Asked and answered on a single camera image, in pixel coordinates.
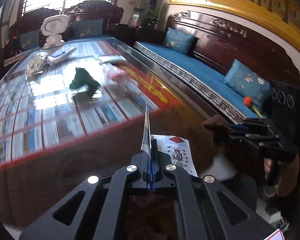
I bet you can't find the person's right hand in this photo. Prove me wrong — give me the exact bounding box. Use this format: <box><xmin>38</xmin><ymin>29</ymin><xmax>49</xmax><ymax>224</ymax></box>
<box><xmin>263</xmin><ymin>157</ymin><xmax>282</xmax><ymax>198</ymax></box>

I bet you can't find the white plastic bag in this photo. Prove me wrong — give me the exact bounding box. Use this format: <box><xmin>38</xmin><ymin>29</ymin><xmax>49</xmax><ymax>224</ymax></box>
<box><xmin>25</xmin><ymin>51</ymin><xmax>49</xmax><ymax>79</ymax></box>

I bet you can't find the blue sofa seat cushion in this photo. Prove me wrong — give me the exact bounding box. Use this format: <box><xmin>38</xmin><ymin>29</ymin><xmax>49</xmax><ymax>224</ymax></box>
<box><xmin>134</xmin><ymin>42</ymin><xmax>258</xmax><ymax>123</ymax></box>

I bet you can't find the orange ball toy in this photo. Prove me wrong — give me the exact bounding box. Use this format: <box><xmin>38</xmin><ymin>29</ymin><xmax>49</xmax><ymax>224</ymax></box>
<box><xmin>243</xmin><ymin>96</ymin><xmax>253</xmax><ymax>107</ymax></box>

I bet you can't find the pink white crumpled wrapper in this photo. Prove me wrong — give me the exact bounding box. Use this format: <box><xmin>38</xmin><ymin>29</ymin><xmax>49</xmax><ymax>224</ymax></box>
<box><xmin>102</xmin><ymin>64</ymin><xmax>138</xmax><ymax>93</ymax></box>

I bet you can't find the blue embroidered throw pillow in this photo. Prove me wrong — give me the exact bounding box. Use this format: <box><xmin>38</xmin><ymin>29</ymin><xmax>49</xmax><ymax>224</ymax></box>
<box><xmin>162</xmin><ymin>28</ymin><xmax>199</xmax><ymax>56</ymax></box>

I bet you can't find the teal pillow on far sofa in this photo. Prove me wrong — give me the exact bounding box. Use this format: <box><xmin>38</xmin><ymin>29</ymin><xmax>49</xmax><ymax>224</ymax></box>
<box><xmin>73</xmin><ymin>19</ymin><xmax>103</xmax><ymax>38</ymax></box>

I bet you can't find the dark wooden coffee table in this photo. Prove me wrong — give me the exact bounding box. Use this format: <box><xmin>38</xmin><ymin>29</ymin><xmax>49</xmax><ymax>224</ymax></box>
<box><xmin>0</xmin><ymin>38</ymin><xmax>231</xmax><ymax>230</ymax></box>

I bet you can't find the white robot toy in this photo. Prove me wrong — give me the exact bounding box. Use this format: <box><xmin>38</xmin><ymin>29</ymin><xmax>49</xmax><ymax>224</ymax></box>
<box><xmin>40</xmin><ymin>14</ymin><xmax>69</xmax><ymax>49</ymax></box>

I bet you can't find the printed paper leaflet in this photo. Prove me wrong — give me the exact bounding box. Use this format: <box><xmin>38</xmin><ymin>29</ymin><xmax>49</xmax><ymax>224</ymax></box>
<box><xmin>141</xmin><ymin>102</ymin><xmax>198</xmax><ymax>177</ymax></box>

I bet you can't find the dark carved wooden sofa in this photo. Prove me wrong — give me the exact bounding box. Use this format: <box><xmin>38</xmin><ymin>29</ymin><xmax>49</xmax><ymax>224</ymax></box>
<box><xmin>134</xmin><ymin>11</ymin><xmax>300</xmax><ymax>123</ymax></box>

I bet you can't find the green potted plant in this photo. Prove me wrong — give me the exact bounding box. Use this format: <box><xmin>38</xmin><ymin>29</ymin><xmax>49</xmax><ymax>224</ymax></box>
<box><xmin>143</xmin><ymin>10</ymin><xmax>161</xmax><ymax>29</ymax></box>

